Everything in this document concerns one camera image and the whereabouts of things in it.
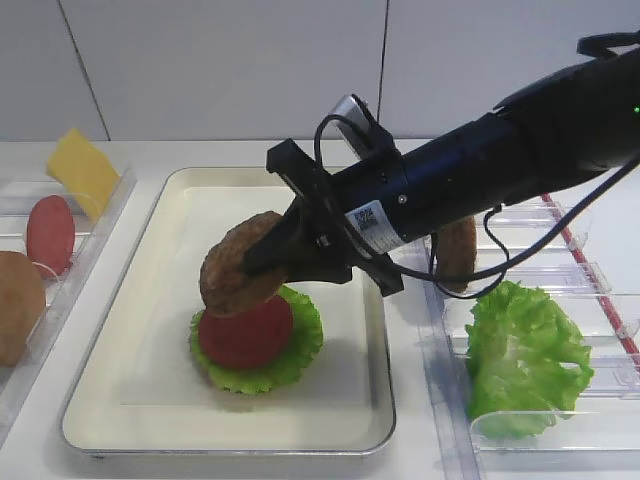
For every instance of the clear acrylic left rack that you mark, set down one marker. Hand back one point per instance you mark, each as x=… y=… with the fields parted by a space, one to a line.
x=18 y=197

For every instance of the red rack rail strip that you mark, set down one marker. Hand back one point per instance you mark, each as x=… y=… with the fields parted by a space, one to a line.
x=606 y=304

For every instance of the green lettuce leaf on tray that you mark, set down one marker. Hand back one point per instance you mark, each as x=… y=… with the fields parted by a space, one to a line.
x=304 y=344

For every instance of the yellow cheese slice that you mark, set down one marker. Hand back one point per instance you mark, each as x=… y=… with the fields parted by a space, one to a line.
x=84 y=171

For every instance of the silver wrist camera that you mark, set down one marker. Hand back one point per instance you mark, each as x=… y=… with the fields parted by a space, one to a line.
x=359 y=129

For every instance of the brown bun in left rack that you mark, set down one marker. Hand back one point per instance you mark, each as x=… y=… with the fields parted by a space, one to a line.
x=23 y=300

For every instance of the red tomato slice in rack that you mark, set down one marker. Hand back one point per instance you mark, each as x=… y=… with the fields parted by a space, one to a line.
x=50 y=236

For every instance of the brown meat patty front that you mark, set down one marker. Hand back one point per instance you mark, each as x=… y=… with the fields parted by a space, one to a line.
x=225 y=289

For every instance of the green lettuce leaf in rack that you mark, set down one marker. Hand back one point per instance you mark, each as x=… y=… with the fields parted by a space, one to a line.
x=527 y=362

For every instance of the cream metal tray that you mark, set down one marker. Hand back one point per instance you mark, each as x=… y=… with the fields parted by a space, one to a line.
x=99 y=420

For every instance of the red tomato slice on tray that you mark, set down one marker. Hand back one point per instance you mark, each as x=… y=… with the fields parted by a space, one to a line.
x=250 y=339

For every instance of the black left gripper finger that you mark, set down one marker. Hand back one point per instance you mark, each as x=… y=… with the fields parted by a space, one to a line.
x=294 y=225

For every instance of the brown meat patty rear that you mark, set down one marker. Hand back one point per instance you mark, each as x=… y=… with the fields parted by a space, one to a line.
x=456 y=249

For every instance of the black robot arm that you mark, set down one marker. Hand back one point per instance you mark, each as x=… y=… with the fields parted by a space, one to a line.
x=579 y=123

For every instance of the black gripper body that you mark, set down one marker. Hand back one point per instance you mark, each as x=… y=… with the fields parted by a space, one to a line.
x=355 y=211

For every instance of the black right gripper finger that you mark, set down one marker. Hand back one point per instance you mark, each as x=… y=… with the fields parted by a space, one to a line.
x=308 y=262

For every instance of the brown meat patty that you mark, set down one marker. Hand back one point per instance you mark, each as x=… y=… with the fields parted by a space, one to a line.
x=456 y=249
x=225 y=289

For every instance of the clear acrylic rack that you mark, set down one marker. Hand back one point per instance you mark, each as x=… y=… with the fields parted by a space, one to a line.
x=600 y=437
x=18 y=197

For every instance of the white paper tray liner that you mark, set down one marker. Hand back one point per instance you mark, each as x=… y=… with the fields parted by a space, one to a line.
x=349 y=371

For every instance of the clear acrylic right rack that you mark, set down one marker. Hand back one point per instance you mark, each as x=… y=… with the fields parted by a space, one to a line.
x=600 y=437

